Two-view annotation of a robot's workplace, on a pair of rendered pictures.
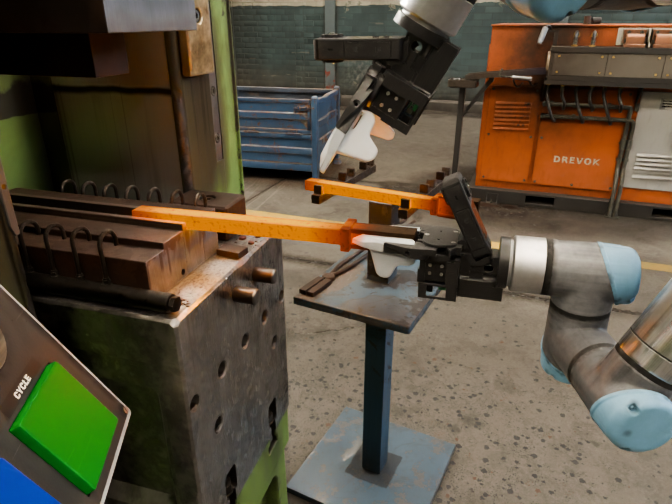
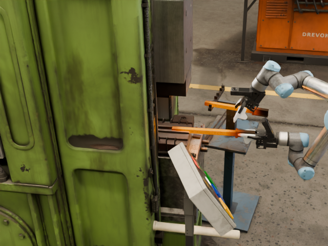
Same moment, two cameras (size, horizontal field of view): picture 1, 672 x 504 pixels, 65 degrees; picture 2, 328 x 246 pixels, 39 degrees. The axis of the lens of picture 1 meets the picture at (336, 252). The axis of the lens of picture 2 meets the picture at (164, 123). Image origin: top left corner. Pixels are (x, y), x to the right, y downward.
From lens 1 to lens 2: 1.82 m
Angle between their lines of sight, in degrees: 8
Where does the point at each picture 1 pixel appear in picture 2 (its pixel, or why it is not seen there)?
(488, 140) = (263, 24)
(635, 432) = (305, 175)
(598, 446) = (318, 191)
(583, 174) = (319, 42)
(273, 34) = not seen: outside the picture
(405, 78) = (253, 99)
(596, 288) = (298, 144)
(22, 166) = not seen: hidden behind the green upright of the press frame
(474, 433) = (266, 191)
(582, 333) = (296, 154)
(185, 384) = not seen: hidden behind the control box
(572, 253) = (293, 136)
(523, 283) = (282, 144)
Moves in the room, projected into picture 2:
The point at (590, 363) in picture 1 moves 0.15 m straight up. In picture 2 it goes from (297, 162) to (301, 137)
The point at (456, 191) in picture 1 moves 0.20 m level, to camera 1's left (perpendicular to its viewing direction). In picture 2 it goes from (265, 123) to (227, 126)
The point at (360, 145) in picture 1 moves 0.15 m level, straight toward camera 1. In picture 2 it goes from (243, 115) to (249, 131)
